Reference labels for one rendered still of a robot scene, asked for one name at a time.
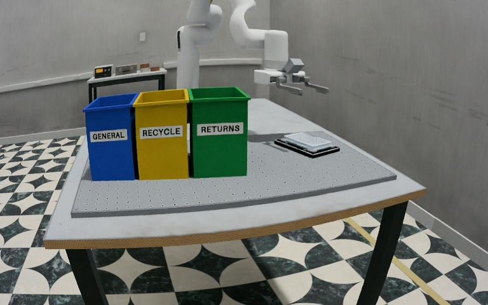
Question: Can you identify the yellow recycle bin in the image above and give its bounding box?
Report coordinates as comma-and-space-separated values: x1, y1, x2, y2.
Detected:
133, 89, 189, 180

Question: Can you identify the blue general waste bin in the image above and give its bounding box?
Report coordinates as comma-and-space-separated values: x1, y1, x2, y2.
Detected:
83, 93, 140, 181

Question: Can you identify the green returns bin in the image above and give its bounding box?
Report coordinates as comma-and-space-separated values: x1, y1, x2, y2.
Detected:
187, 86, 251, 179

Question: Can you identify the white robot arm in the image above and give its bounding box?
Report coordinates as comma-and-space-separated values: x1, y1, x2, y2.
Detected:
176, 0, 304, 90

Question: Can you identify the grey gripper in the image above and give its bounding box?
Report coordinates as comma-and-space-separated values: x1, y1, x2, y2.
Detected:
254, 68, 329, 96

